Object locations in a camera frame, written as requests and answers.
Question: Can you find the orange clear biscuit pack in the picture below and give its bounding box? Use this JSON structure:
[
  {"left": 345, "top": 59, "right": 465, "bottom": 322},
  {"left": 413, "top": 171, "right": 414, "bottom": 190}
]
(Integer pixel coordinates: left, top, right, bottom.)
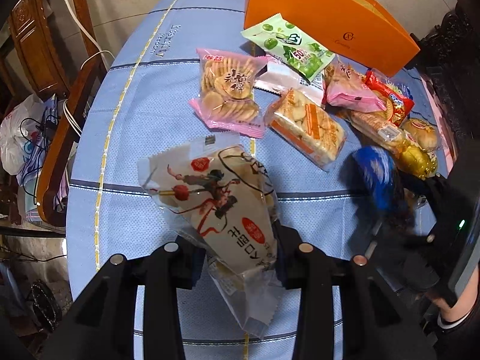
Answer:
[{"left": 264, "top": 88, "right": 347, "bottom": 171}]

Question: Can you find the round bun clear wrapper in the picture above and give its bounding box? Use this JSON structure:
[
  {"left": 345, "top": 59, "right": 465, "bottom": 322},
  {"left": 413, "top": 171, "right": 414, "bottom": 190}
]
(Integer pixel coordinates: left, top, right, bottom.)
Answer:
[{"left": 401, "top": 118, "right": 439, "bottom": 152}]

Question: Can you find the green plum candy bag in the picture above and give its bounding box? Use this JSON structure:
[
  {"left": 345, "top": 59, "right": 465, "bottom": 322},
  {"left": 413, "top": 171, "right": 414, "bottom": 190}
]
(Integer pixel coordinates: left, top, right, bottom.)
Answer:
[{"left": 241, "top": 13, "right": 335, "bottom": 82}]

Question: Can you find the white cracker bag red figure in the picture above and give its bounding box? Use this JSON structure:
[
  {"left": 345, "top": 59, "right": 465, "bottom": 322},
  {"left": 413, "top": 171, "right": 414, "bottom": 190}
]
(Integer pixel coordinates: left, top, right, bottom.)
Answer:
[{"left": 137, "top": 132, "right": 283, "bottom": 338}]

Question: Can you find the white pink packet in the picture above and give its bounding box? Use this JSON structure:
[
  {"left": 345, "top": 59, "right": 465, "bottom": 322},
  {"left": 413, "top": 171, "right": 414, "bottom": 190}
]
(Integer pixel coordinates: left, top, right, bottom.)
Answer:
[{"left": 255, "top": 55, "right": 326, "bottom": 109}]

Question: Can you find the white cable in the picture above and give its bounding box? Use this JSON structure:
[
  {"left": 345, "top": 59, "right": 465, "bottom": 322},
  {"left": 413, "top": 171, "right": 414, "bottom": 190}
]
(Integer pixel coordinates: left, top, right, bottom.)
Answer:
[{"left": 45, "top": 0, "right": 116, "bottom": 137}]

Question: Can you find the pink small snack bag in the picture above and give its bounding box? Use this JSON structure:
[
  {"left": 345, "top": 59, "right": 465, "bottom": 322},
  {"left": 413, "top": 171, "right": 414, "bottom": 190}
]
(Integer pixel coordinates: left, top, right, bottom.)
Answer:
[{"left": 325, "top": 57, "right": 386, "bottom": 113}]

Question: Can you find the red cookie bag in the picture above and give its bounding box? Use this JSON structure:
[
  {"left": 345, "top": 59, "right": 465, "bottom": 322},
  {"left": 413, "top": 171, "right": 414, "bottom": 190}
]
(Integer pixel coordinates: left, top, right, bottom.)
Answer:
[{"left": 364, "top": 69, "right": 414, "bottom": 127}]

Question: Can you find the yellow gold cake packet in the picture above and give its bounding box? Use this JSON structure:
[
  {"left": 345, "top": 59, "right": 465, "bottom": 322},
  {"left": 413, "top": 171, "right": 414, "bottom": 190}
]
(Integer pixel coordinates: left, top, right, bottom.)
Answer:
[{"left": 395, "top": 144, "right": 438, "bottom": 180}]

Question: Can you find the blue checked tablecloth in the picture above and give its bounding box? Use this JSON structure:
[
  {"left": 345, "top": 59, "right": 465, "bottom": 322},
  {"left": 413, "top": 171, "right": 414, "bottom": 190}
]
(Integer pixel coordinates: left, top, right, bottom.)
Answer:
[{"left": 65, "top": 0, "right": 457, "bottom": 360}]

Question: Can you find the wooden chair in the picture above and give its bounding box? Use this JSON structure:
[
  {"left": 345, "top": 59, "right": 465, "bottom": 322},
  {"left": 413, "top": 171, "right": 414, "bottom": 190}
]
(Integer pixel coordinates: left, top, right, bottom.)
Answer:
[{"left": 7, "top": 0, "right": 107, "bottom": 228}]

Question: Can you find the long clear biscuit sleeve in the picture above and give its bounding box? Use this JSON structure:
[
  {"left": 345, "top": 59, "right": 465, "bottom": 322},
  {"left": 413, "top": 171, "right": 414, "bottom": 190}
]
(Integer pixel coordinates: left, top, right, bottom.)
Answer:
[{"left": 337, "top": 108, "right": 410, "bottom": 156}]

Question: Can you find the white plastic bag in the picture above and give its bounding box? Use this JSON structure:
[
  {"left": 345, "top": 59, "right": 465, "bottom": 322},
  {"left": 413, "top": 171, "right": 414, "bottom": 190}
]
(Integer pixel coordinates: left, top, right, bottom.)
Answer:
[{"left": 1, "top": 94, "right": 46, "bottom": 176}]

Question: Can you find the orange cardboard box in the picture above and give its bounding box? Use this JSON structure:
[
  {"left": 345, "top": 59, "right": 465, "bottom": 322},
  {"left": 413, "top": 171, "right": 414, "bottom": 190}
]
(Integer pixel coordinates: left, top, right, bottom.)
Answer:
[{"left": 244, "top": 0, "right": 420, "bottom": 77}]

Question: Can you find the blue snack bag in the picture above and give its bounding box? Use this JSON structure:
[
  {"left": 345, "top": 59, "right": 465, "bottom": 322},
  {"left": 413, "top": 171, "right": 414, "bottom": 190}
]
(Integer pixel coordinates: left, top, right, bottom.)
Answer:
[{"left": 352, "top": 145, "right": 400, "bottom": 212}]

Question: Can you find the pink round cracker bag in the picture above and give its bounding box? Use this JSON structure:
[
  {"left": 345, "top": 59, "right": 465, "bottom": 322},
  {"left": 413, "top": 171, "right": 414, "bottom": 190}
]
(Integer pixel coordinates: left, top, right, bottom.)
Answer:
[{"left": 189, "top": 48, "right": 267, "bottom": 139}]

